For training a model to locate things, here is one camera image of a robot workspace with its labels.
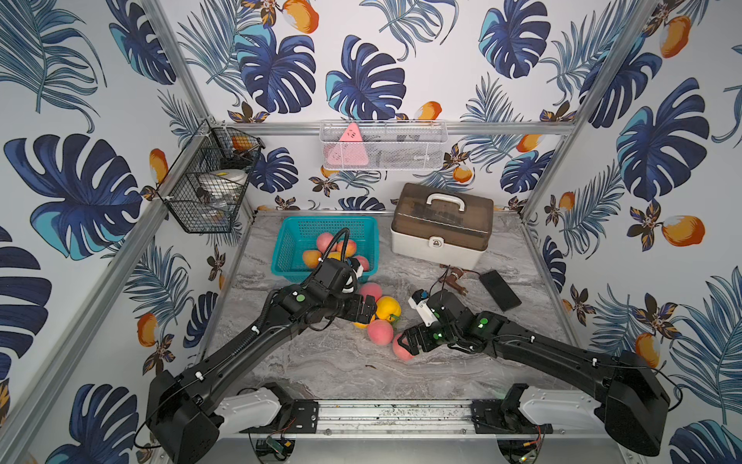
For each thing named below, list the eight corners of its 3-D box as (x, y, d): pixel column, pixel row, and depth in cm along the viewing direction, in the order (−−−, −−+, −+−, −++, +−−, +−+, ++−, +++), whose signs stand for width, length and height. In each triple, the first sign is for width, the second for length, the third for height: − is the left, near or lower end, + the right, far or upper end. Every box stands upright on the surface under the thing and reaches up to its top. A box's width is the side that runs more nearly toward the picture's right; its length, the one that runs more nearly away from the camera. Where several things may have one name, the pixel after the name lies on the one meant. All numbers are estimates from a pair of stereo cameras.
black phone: (503, 311, 96) (506, 308, 94) (478, 277, 104) (480, 274, 102) (519, 305, 97) (522, 301, 96) (494, 272, 106) (496, 268, 104)
